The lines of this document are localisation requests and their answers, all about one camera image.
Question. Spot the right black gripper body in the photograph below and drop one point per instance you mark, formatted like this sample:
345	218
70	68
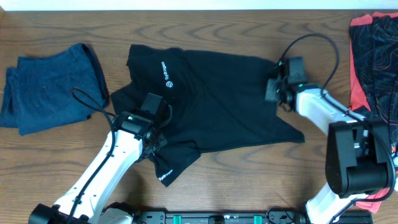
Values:
274	89

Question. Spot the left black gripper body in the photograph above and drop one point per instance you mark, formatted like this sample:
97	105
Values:
158	142

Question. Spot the black t-shirt with white logo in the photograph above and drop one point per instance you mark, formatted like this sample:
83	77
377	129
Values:
218	103

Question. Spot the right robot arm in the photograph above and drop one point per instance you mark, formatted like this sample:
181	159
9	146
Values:
359	166

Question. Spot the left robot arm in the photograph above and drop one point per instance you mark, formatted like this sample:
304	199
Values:
133	137

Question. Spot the red orange garment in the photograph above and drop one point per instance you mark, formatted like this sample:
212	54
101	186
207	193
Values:
357	93

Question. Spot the black garment with orange lines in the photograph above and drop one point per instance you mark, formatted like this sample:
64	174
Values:
376	59

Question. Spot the folded dark blue garment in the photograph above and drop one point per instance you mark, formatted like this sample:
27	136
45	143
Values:
38	91

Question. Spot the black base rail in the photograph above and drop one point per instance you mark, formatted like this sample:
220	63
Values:
277	216

